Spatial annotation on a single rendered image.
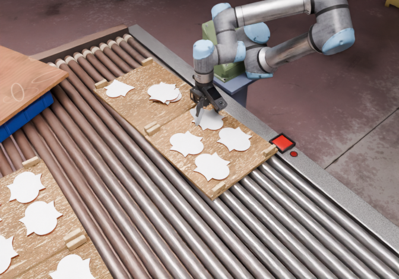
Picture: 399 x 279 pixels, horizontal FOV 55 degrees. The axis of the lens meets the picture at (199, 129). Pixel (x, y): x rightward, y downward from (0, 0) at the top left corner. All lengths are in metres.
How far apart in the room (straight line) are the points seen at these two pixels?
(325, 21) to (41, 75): 1.21
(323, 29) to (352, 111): 1.85
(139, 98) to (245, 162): 0.59
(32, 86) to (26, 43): 2.54
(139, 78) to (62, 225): 0.82
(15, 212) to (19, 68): 0.73
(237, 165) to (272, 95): 1.85
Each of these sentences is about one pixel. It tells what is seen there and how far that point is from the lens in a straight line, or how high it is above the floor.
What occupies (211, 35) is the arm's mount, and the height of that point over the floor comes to 1.07.
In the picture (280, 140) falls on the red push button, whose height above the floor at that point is 0.93.
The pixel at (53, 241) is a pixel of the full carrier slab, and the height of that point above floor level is 0.94.
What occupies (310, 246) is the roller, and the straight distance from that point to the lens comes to 1.33.
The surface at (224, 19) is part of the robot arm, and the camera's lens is 1.46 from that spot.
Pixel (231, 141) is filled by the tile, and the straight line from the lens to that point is 1.52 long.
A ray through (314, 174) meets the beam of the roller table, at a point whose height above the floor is 0.91.
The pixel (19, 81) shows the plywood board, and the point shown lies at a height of 1.04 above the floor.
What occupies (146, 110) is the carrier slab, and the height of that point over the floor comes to 0.94.
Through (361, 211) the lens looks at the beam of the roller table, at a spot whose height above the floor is 0.91.
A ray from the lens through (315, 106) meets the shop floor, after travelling 3.21.
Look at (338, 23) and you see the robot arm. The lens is 1.46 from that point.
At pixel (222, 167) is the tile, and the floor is 0.94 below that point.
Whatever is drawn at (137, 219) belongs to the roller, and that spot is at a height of 0.92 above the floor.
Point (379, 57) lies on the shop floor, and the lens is 3.97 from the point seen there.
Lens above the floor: 2.04
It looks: 45 degrees down
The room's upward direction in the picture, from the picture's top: 2 degrees counter-clockwise
